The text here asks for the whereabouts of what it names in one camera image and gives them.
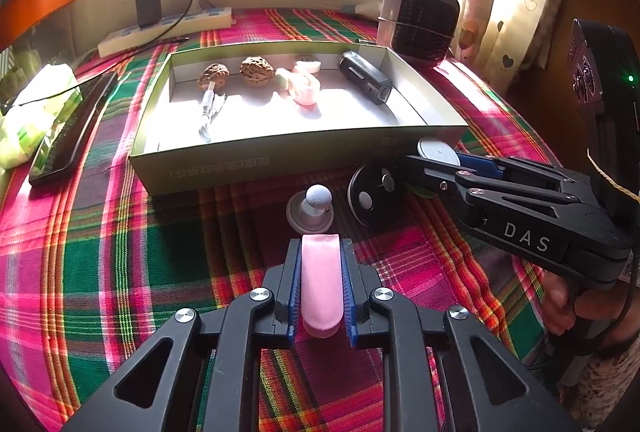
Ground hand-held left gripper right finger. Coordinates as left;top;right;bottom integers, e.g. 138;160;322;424
340;237;583;432

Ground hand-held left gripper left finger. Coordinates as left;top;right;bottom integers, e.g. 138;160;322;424
60;237;305;432

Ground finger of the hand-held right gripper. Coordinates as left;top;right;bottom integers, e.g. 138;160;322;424
405;154;593;225
457;153;576;185

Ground round white tin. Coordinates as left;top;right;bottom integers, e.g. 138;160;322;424
417;137;461;173

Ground light pink clip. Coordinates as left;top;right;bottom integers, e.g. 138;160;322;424
300;233;346;340

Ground black rectangular lighter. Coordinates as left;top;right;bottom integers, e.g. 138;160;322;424
338;52;394;105

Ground salmon pink hook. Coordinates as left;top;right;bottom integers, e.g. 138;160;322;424
290;70;323;106

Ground white cardboard box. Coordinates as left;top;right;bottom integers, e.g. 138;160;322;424
127;40;470;197

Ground metal tweezers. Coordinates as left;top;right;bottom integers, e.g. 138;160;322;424
197;84;228;143

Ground brown walnut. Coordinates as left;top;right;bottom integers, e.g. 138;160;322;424
197;63;231;90
239;56;275;87

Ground person's right hand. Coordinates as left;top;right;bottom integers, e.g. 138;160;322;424
541;271;640;349

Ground black round disc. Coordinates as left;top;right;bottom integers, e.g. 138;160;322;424
348;159;416;229

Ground grey base white ball knob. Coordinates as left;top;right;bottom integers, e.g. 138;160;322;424
286;184;335;234

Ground small grey heater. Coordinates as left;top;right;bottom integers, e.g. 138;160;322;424
376;0;461;66

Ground plaid blanket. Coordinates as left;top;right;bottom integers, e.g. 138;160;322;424
0;6;576;432

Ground white cloth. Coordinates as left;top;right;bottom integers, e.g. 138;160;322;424
342;0;385;18

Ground black phone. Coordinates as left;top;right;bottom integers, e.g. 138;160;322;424
29;70;119;186

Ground white power strip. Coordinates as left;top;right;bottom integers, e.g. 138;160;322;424
97;6;233;58

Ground green tissue packet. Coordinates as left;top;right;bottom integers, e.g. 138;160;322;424
0;64;83;170

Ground black charger adapter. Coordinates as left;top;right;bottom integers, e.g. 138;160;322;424
136;0;162;28

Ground glass tank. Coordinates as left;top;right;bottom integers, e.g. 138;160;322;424
0;6;76;107

